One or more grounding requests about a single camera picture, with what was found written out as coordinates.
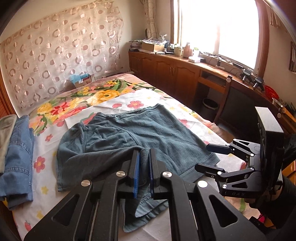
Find cardboard box on cabinet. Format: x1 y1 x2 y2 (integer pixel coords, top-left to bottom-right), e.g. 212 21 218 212
142 42 165 52

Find dark waste bin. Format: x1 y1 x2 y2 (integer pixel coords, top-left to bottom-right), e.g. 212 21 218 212
201 98 219 122

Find white jar on cabinet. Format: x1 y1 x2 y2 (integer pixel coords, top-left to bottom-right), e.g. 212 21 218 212
174 46 183 57

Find wooden sideboard cabinet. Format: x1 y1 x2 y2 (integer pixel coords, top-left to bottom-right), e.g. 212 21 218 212
128 52 295 135

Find folded blue denim jeans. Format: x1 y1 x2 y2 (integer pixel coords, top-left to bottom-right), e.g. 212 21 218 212
1 115 35 210

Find wooden chair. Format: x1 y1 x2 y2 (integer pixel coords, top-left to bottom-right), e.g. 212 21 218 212
215 79 275 143

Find circle patterned sheer curtain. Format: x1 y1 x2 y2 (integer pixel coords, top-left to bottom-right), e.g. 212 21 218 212
1 1 123 115

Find window drape curtain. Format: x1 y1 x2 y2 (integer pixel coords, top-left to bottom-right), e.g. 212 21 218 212
142 0 158 38

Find white floral towel sheet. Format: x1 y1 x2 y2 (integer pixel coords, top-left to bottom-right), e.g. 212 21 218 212
13 89 244 240

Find pink bottle on cabinet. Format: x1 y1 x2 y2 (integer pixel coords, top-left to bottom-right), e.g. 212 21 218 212
183 43 193 58

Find folded olive green pants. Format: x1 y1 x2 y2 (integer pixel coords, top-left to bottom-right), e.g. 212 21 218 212
0 114 17 174

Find teal grey shorts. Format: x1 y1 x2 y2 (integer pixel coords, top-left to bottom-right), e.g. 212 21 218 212
56 104 219 232

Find window with wooden frame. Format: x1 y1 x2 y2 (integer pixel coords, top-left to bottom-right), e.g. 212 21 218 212
170 1 269 77

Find box with blue cloth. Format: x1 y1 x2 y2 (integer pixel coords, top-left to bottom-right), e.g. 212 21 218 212
70 73 91 88

